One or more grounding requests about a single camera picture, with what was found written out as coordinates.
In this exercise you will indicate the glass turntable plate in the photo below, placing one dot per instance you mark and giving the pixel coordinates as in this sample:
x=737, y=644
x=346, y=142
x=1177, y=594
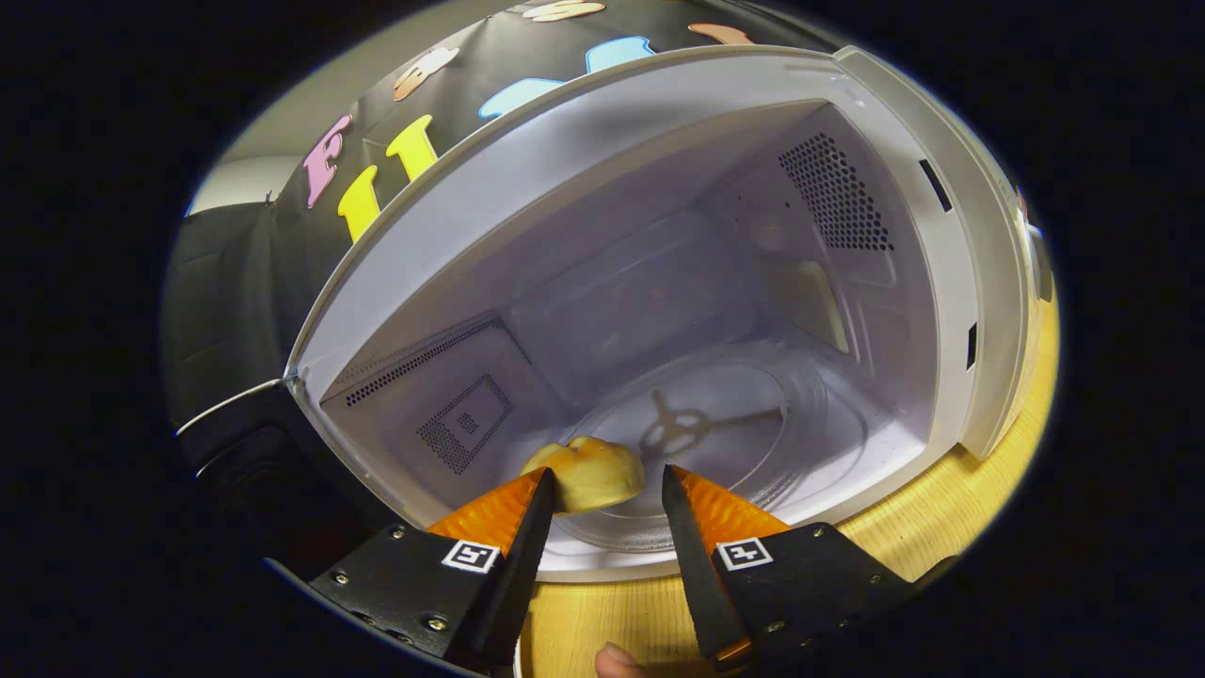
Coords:
x=763, y=452

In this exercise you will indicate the golden bread roll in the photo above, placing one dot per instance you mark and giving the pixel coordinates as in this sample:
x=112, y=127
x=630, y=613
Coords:
x=593, y=476

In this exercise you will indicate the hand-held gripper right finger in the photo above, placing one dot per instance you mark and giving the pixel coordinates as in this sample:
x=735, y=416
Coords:
x=697, y=584

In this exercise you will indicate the white microwave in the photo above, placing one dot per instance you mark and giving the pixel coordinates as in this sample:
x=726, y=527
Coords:
x=659, y=282

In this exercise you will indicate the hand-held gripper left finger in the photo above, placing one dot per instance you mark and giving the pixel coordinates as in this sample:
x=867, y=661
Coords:
x=513, y=584

